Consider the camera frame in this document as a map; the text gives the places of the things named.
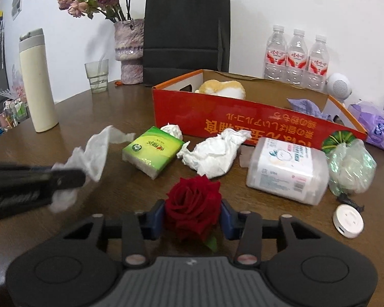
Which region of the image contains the red rose flower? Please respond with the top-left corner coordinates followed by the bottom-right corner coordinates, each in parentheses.
top-left (164, 175), bottom-right (223, 253)

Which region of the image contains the large crumpled white tissue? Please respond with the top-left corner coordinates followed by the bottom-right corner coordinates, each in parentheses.
top-left (177, 128), bottom-right (253, 180)

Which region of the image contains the clear glass cup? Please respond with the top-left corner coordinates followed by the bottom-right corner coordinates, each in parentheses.
top-left (85, 59), bottom-right (110, 94)

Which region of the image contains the small black clip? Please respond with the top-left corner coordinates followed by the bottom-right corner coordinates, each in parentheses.
top-left (337, 194), bottom-right (365, 212)

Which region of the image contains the green tissue packet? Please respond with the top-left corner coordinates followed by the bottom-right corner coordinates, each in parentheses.
top-left (122, 126), bottom-right (185, 180)

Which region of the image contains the white round plastic device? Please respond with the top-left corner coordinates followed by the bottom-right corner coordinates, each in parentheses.
top-left (332, 204), bottom-right (365, 239)

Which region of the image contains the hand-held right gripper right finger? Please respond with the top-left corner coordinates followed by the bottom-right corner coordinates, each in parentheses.
top-left (220, 199), bottom-right (324, 267)

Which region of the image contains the crumpled clear plastic bag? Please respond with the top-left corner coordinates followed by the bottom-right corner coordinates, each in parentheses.
top-left (326, 139), bottom-right (377, 196)

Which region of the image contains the white round speaker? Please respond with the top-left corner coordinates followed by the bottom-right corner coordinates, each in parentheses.
top-left (326, 73), bottom-right (353, 104)

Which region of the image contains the red cardboard box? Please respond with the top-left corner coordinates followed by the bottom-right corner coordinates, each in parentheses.
top-left (152, 69), bottom-right (368, 150)

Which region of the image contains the black paper bag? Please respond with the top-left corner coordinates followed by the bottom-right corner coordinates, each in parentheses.
top-left (142, 0), bottom-right (231, 87)

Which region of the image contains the white wet wipes pack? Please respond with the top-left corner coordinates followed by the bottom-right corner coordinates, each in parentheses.
top-left (246, 137), bottom-right (329, 205)

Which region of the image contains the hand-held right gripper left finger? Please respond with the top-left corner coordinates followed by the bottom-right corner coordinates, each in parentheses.
top-left (55, 199), bottom-right (166, 266)

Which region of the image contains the wall photo print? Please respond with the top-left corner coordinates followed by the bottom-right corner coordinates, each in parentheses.
top-left (11, 0), bottom-right (25, 21)

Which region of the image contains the small crumpled tissue ball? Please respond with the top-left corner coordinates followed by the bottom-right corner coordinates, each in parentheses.
top-left (160, 122), bottom-right (184, 141)

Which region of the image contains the cluttered storage rack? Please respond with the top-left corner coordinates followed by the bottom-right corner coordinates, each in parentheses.
top-left (0, 86), bottom-right (31, 143)

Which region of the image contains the purple tissue pack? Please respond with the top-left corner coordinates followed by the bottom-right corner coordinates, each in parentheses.
top-left (348, 100), bottom-right (384, 151)

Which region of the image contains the yellow white plush toy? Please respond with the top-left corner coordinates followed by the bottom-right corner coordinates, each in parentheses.
top-left (195, 79), bottom-right (247, 100)

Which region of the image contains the purple crumpled cloth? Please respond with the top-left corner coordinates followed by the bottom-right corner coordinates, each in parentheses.
top-left (287, 98), bottom-right (335, 123)

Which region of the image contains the cream thermos bottle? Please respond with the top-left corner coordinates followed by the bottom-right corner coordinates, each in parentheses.
top-left (18, 28), bottom-right (59, 133)

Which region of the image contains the purple white ceramic vase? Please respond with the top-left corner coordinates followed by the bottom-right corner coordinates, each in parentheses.
top-left (114, 18), bottom-right (145, 84)

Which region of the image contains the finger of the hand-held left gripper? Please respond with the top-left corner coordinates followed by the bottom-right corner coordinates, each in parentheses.
top-left (0, 188), bottom-right (55, 225)
top-left (0, 162), bottom-right (86, 190)

